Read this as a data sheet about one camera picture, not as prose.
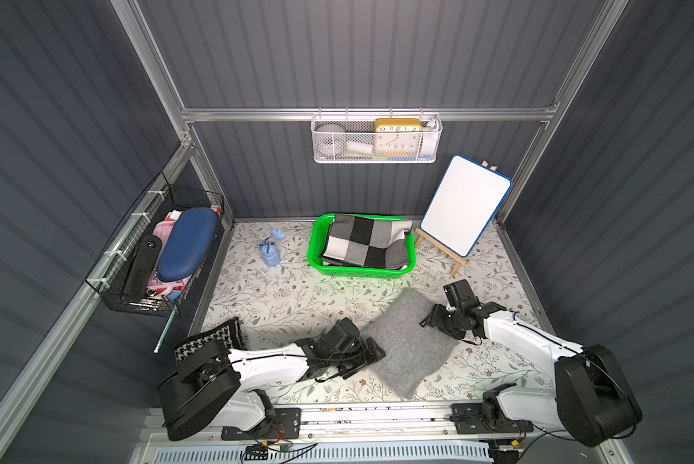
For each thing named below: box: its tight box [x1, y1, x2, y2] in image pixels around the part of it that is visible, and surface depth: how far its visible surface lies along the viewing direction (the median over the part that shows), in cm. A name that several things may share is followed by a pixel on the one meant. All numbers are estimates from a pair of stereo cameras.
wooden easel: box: [414, 228, 468, 279], surface depth 104 cm
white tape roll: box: [315, 122, 347, 160], surface depth 89 cm
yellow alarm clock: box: [374, 117, 423, 156], surface depth 91 cm
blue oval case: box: [156, 207, 221, 283], surface depth 69 cm
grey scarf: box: [363, 288, 461, 400], surface depth 84 cm
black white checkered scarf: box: [319, 214, 414, 270], surface depth 104 cm
